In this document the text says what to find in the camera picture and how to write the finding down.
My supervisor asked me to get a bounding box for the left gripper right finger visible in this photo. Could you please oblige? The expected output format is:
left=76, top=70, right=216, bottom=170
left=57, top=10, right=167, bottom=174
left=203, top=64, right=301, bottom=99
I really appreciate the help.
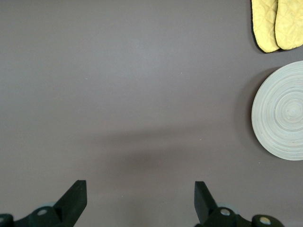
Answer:
left=194, top=181, right=285, bottom=227

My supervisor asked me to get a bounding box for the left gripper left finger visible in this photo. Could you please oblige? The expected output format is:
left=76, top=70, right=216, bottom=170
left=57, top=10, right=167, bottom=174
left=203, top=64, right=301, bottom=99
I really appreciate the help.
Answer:
left=0, top=180, right=88, bottom=227

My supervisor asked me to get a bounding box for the round wooden plate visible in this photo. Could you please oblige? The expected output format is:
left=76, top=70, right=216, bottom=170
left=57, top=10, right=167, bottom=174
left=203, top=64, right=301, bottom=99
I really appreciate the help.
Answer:
left=251, top=60, right=303, bottom=162

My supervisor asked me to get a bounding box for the brown table cover sheet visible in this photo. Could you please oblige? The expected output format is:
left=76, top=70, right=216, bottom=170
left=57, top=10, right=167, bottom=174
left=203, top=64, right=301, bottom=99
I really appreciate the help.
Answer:
left=0, top=0, right=303, bottom=227

